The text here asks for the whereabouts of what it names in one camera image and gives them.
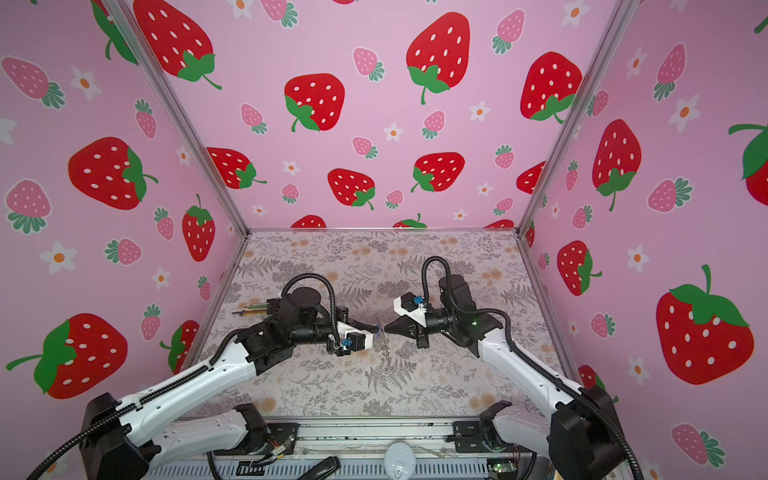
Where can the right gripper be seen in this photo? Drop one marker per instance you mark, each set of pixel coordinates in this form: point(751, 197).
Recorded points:
point(415, 330)

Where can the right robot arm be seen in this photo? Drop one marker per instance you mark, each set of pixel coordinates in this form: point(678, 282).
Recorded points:
point(580, 434)

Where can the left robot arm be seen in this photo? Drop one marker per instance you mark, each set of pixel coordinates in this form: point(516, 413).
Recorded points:
point(126, 438)

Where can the black connector with coloured wires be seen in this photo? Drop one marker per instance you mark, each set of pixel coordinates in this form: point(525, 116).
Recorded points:
point(257, 309)

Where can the aluminium front rail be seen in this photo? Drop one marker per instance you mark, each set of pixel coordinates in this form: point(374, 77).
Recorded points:
point(360, 445)

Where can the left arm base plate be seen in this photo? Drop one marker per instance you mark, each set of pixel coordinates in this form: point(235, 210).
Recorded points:
point(264, 441)

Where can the black handle at front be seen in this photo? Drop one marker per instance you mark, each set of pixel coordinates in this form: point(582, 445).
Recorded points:
point(323, 469)

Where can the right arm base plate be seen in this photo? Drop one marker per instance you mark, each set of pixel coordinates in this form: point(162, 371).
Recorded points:
point(477, 437)

